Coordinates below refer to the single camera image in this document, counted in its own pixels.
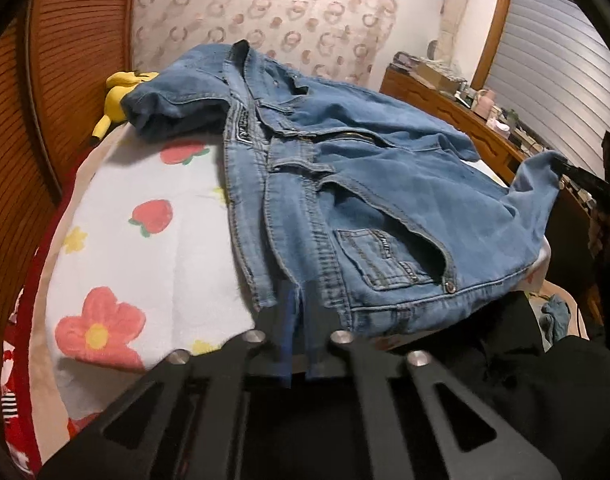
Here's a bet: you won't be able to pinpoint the grey window blind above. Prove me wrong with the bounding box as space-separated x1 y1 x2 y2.
482 0 610 176

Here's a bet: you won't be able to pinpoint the blue denim pants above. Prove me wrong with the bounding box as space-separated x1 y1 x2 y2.
122 40 568 338

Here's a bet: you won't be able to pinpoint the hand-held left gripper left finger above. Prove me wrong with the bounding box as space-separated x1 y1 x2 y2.
40 290 306 480

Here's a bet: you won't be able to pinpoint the wooden dresser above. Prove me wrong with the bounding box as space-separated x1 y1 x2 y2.
382 65 606 311

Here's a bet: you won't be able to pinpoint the yellow plush toy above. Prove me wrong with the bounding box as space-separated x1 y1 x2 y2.
91 71 159 143

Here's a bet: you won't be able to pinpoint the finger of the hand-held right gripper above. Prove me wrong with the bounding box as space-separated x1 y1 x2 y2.
552 130 610 207

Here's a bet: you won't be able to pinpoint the wooden slatted wardrobe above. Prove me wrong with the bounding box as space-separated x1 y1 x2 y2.
0 0 142 321

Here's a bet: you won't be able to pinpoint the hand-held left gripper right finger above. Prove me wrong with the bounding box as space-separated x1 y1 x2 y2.
306 294 560 480

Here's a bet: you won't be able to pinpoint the patterned beige curtain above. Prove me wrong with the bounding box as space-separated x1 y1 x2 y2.
132 0 403 88

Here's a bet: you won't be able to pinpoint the cardboard box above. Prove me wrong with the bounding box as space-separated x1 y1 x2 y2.
416 60 460 92

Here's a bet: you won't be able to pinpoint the person's black clothing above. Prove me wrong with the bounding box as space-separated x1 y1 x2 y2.
425 287 610 480

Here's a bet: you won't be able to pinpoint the red printed blanket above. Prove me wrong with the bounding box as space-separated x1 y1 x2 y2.
0 240 53 478

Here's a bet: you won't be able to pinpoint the blue-grey cloth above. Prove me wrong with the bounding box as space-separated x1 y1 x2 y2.
539 294 572 342

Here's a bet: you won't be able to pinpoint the white fruit-print blanket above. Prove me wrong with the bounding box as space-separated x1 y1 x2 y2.
50 125 553 421

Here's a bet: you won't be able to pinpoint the pink cup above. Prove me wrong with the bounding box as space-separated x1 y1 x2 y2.
476 88 498 120

